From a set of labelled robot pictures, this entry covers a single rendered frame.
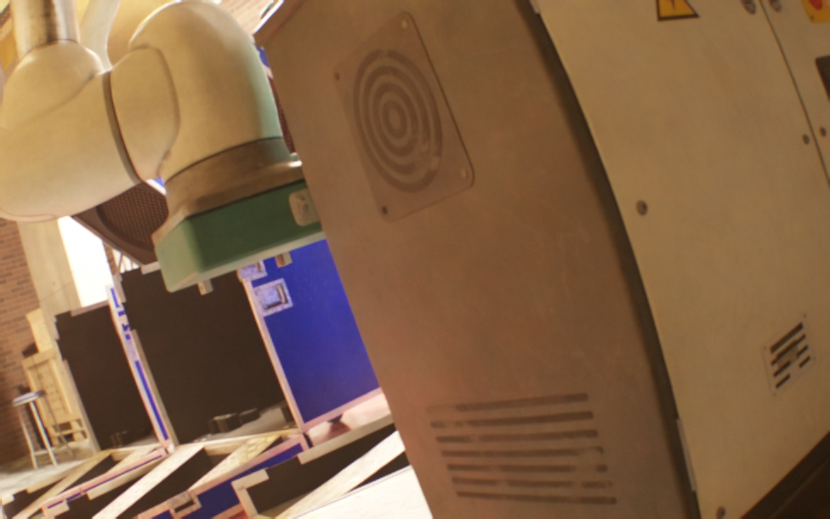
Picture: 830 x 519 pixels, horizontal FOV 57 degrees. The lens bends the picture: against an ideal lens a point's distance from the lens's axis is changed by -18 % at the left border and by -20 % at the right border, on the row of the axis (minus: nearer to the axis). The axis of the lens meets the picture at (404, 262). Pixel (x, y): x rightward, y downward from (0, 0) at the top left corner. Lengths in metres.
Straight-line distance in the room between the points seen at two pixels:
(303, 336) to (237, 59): 2.27
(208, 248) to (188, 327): 3.04
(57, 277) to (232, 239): 5.18
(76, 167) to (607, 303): 0.67
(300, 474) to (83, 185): 1.91
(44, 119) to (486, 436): 0.63
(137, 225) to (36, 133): 3.92
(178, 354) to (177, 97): 2.97
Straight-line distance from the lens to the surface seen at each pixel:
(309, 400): 3.17
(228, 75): 0.99
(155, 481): 3.45
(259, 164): 0.97
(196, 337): 3.98
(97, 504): 3.57
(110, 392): 4.85
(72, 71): 1.05
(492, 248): 0.57
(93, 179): 1.02
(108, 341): 4.91
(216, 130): 0.97
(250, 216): 0.95
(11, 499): 4.50
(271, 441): 3.15
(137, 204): 4.74
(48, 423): 8.65
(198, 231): 0.93
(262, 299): 3.14
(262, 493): 2.76
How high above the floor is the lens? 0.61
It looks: level
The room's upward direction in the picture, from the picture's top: 20 degrees counter-clockwise
